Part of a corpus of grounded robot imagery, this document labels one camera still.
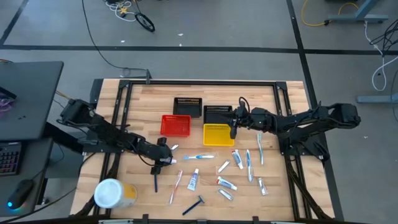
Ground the purple cable bundle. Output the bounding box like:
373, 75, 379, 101
0, 93, 15, 118

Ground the blue toothbrush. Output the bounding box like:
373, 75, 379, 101
182, 153, 216, 161
245, 149, 254, 183

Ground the yellow slotted plastic basket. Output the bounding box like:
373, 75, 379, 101
203, 123, 235, 147

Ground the red slotted plastic basket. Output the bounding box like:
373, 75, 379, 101
160, 114, 192, 138

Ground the red toothbrush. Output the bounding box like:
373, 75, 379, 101
168, 169, 183, 205

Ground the black slotted plastic basket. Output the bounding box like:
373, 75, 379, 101
172, 96, 203, 118
203, 105, 233, 125

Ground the black corner box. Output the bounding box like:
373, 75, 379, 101
89, 78, 104, 105

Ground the yellow floor cable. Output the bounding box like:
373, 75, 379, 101
300, 0, 360, 27

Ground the yellow canister with white lid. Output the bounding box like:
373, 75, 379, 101
93, 178, 138, 209

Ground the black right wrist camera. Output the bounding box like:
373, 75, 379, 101
236, 98, 250, 112

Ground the small tube far right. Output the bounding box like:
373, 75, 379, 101
257, 177, 269, 197

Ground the white toothpaste tube red-blue print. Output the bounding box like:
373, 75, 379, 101
231, 149, 244, 170

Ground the yellow wire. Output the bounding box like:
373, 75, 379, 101
55, 90, 72, 101

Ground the black keyboard shelf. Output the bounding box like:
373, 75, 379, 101
0, 138, 53, 217

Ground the white toothpaste tube blue print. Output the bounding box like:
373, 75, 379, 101
187, 168, 200, 192

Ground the grey-blue desk foot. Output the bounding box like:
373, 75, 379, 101
325, 0, 389, 24
356, 93, 398, 104

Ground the white toothpaste tube red print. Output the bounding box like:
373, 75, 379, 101
216, 175, 238, 191

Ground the long black floor cable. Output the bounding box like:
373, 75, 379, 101
81, 0, 150, 78

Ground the black desk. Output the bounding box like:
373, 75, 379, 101
0, 61, 65, 141

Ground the black computer mouse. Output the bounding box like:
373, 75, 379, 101
6, 179, 34, 210

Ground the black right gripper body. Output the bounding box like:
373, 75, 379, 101
231, 107, 252, 129

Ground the green toothbrush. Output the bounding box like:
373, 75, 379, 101
256, 133, 264, 166

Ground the black metal table frame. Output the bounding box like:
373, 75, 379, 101
74, 79, 335, 224

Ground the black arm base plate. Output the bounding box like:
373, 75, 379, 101
83, 129, 128, 154
277, 130, 327, 156

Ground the white floor cable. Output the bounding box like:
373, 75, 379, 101
363, 21, 398, 92

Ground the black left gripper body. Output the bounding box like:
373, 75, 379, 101
143, 141, 174, 167

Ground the backlit black keyboard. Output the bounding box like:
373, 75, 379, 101
0, 142, 22, 177

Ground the white cable bundle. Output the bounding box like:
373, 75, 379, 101
104, 0, 137, 22

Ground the black cable bundle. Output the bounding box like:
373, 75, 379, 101
369, 18, 398, 57

